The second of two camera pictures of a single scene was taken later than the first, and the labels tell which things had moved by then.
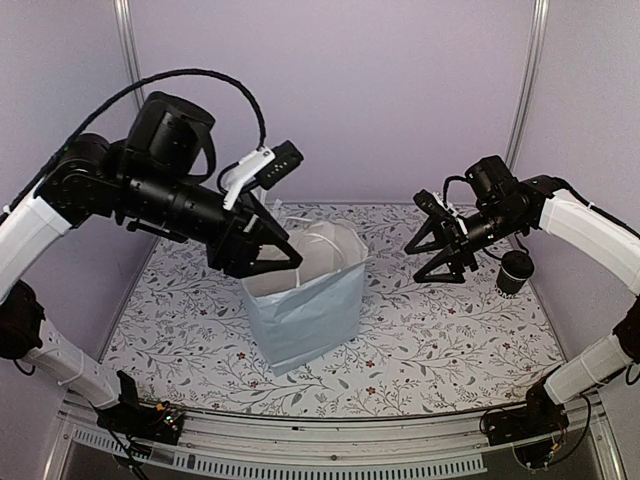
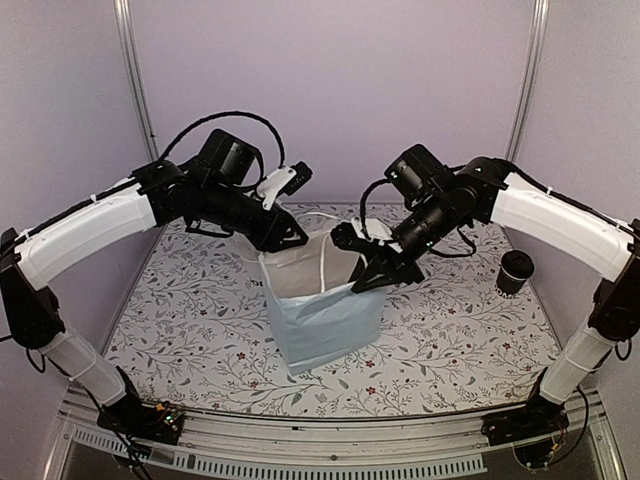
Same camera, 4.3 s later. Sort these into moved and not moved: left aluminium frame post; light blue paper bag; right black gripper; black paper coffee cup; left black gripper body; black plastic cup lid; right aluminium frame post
Moved: light blue paper bag; right black gripper; left black gripper body
Not moved: left aluminium frame post; black paper coffee cup; black plastic cup lid; right aluminium frame post
